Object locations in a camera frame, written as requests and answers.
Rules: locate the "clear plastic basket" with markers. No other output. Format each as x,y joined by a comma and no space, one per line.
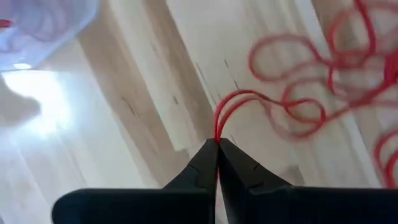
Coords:
46,25

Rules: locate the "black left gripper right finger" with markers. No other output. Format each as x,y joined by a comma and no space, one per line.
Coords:
264,205

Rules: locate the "red rubber band tangle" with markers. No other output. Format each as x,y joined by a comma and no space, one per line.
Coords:
224,105

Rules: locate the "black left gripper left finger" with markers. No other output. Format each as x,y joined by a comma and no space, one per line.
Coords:
186,202

